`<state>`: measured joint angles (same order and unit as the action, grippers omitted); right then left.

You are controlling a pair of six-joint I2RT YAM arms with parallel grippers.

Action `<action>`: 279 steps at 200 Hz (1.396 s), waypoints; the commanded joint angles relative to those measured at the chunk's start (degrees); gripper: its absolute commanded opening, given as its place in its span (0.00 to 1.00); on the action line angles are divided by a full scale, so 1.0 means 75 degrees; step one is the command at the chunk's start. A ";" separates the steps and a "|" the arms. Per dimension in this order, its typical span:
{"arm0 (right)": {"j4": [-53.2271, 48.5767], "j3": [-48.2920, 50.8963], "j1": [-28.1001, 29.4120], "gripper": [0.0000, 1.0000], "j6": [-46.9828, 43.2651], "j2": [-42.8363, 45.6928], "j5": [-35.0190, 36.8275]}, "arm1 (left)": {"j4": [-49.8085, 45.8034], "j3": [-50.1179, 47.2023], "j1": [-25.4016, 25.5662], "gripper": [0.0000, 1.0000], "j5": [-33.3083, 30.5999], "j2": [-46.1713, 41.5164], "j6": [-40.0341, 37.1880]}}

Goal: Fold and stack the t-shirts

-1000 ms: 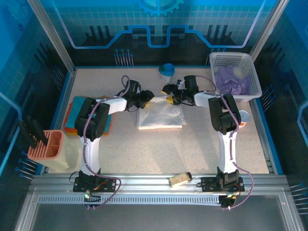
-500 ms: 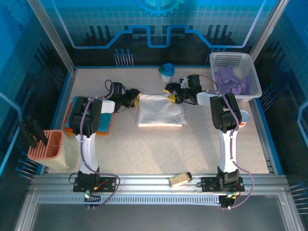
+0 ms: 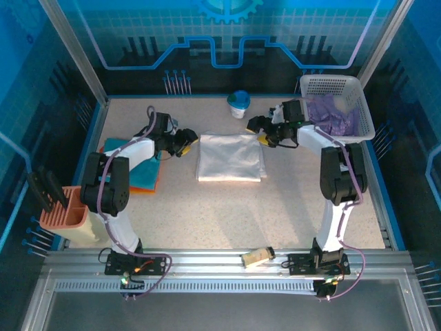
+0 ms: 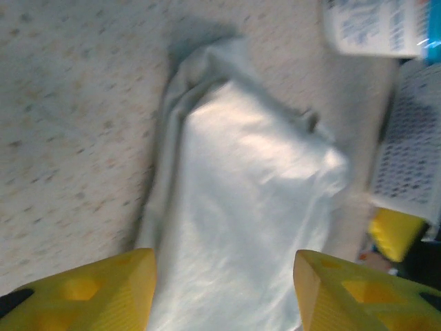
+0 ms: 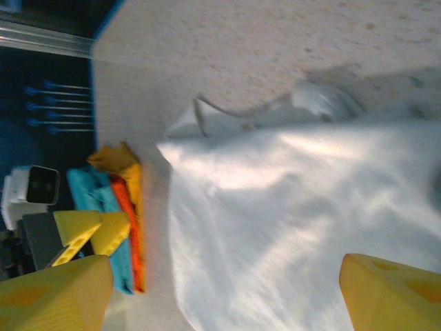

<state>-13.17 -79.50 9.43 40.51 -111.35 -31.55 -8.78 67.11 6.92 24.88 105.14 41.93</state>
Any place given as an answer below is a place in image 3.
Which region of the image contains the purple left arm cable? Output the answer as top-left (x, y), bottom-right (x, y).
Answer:
top-left (98, 106), bottom-right (173, 301)

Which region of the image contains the beige jar with black lid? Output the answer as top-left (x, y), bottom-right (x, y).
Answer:
top-left (240, 246), bottom-right (276, 269)

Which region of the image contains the white canister with teal lid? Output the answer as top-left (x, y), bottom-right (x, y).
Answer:
top-left (226, 90), bottom-right (251, 120)

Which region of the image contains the white t-shirt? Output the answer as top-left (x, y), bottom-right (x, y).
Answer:
top-left (195, 132), bottom-right (268, 183)

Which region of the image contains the teal folded t-shirt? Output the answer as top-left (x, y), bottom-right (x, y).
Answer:
top-left (101, 137), bottom-right (161, 190)

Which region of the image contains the purple crumpled t-shirt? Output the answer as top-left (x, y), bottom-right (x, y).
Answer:
top-left (306, 95), bottom-right (361, 136)

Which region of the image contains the salmon utensil holder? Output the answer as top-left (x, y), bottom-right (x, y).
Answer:
top-left (39, 185), bottom-right (111, 246)

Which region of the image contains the orange folded t-shirt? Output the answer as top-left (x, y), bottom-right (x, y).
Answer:
top-left (99, 146), bottom-right (159, 196)

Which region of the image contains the aluminium enclosure frame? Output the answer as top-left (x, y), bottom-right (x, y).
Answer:
top-left (20, 0), bottom-right (438, 331)

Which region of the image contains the white perforated plastic basket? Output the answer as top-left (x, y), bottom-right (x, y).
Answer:
top-left (299, 74), bottom-right (376, 146)

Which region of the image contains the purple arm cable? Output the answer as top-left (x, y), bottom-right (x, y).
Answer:
top-left (302, 96), bottom-right (366, 299)
top-left (98, 106), bottom-right (173, 301)

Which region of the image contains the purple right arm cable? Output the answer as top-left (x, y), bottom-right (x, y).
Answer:
top-left (302, 96), bottom-right (366, 299)

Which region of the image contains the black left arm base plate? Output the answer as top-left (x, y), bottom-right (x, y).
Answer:
top-left (104, 251), bottom-right (168, 277)

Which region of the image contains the black slotted rack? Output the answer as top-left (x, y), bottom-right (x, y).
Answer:
top-left (26, 165), bottom-right (70, 213)

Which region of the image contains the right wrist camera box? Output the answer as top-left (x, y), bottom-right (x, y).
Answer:
top-left (269, 104), bottom-right (284, 124)

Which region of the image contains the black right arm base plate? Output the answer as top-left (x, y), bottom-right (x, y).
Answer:
top-left (287, 251), bottom-right (351, 277)

